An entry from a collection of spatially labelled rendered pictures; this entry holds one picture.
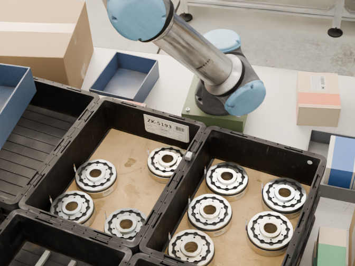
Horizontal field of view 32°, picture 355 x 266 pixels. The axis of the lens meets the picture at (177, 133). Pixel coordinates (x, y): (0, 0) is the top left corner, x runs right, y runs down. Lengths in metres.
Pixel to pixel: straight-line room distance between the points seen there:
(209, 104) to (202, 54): 0.34
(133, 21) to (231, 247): 0.54
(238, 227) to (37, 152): 0.57
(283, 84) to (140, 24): 0.78
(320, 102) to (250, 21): 1.72
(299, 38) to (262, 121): 1.57
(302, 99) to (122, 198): 0.64
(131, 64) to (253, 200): 0.75
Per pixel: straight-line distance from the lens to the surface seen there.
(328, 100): 1.83
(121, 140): 1.63
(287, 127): 1.84
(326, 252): 1.42
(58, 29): 1.94
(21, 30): 1.96
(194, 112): 1.80
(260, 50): 3.28
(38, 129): 1.71
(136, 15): 1.30
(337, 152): 1.66
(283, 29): 3.44
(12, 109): 1.36
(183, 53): 1.43
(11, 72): 1.44
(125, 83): 2.00
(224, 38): 1.68
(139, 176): 1.54
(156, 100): 1.93
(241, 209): 1.46
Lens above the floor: 1.98
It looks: 45 degrees down
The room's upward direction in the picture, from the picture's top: 4 degrees counter-clockwise
